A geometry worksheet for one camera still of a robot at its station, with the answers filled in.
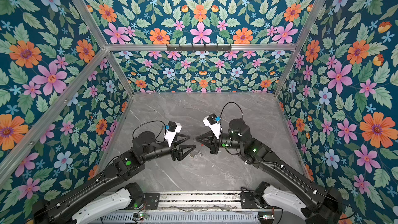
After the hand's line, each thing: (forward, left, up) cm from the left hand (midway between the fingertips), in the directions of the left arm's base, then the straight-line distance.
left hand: (193, 141), depth 62 cm
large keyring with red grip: (0, 0, -14) cm, 14 cm away
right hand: (+1, -2, 0) cm, 2 cm away
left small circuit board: (-21, +27, -29) cm, 45 cm away
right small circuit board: (-26, -31, -30) cm, 50 cm away
